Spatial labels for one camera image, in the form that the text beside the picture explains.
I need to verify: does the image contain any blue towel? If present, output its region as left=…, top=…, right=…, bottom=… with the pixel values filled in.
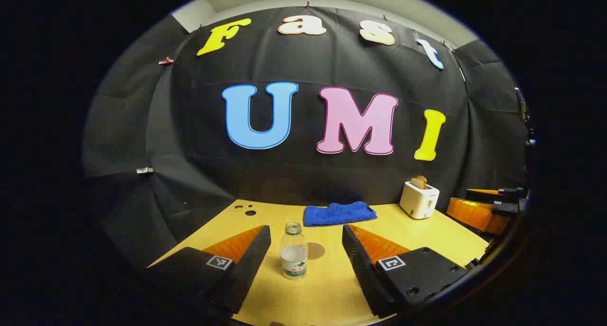
left=303, top=202, right=378, bottom=227

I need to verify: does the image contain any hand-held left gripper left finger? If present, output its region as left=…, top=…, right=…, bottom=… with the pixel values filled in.
left=145, top=225, right=272, bottom=315

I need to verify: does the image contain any clear plastic water bottle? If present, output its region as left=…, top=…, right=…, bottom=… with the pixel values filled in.
left=280, top=222, right=308, bottom=280

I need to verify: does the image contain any white toaster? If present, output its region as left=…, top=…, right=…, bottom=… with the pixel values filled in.
left=399, top=181, right=440, bottom=220

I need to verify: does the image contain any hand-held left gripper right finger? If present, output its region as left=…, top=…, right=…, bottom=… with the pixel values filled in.
left=342, top=224, right=470, bottom=317

